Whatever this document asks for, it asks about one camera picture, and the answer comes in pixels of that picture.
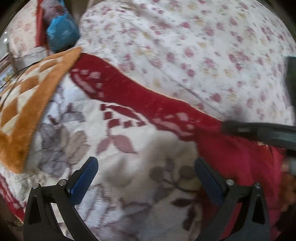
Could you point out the white floral bed sheet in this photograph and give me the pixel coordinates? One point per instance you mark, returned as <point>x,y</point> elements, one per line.
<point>225,58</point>

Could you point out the blue plastic bag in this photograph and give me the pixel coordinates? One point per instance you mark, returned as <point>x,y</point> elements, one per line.
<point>62,32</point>

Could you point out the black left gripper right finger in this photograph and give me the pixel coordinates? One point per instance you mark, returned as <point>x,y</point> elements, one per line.
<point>252,222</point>

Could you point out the red small garment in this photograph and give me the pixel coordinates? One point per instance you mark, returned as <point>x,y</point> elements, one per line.
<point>247,162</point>

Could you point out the orange checkered plush blanket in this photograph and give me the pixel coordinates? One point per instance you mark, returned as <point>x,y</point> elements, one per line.
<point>24,102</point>

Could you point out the white red floral blanket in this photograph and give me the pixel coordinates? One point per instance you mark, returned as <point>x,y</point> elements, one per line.
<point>145,143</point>

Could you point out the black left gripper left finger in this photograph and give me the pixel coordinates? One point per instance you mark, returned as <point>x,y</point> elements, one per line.
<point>40,221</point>

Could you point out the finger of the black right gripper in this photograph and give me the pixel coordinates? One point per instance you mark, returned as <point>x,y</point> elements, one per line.
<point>268,133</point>

